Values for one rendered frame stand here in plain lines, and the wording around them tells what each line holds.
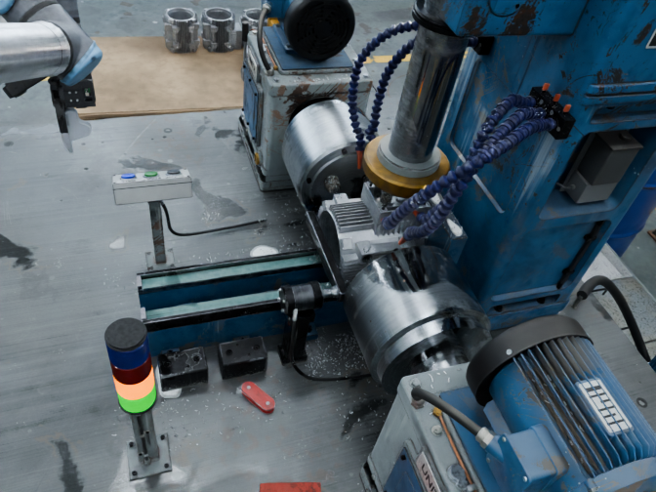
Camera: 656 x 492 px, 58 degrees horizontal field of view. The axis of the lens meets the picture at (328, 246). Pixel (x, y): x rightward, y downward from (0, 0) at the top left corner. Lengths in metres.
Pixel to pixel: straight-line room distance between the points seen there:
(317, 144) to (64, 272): 0.69
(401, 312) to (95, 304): 0.76
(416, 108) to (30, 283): 0.99
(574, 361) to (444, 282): 0.36
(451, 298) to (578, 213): 0.38
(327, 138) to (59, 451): 0.87
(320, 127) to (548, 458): 0.93
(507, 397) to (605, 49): 0.56
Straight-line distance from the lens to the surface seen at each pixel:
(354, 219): 1.28
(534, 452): 0.80
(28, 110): 3.61
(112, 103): 3.33
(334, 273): 1.26
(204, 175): 1.82
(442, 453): 0.93
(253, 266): 1.40
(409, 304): 1.08
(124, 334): 0.93
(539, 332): 0.84
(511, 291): 1.47
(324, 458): 1.29
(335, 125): 1.43
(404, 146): 1.17
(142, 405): 1.05
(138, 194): 1.38
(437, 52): 1.07
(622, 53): 1.09
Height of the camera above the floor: 1.96
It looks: 45 degrees down
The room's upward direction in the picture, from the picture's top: 11 degrees clockwise
